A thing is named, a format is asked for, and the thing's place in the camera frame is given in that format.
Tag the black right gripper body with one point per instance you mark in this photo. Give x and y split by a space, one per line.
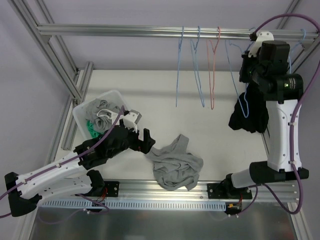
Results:
245 69

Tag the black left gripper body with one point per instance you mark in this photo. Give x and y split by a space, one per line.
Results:
139 141

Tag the white tank top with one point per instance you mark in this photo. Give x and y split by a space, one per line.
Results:
108 114

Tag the green tank top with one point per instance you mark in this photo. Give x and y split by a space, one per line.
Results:
91 129

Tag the grey tank top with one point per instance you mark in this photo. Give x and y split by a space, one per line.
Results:
174 167
101 124

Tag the black tank top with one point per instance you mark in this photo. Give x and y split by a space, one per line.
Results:
250 111

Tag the pink wire hanger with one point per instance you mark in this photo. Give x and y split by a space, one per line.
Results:
211 51

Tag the blue wire hanger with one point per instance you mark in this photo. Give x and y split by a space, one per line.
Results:
195 62
180 41

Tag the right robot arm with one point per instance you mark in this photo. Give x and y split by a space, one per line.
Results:
268 106

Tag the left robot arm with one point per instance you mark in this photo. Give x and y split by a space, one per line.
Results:
74 174

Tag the white plastic basket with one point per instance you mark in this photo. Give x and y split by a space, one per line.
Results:
79 111

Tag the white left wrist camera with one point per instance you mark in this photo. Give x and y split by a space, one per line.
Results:
131 120

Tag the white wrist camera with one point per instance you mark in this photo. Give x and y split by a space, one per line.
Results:
131 120
261 37

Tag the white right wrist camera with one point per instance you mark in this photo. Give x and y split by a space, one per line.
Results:
261 37

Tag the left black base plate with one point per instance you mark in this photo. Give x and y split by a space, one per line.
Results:
111 189

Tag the aluminium frame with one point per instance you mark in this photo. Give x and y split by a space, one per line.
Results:
42 33

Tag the white slotted cable duct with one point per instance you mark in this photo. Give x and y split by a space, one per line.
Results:
129 204

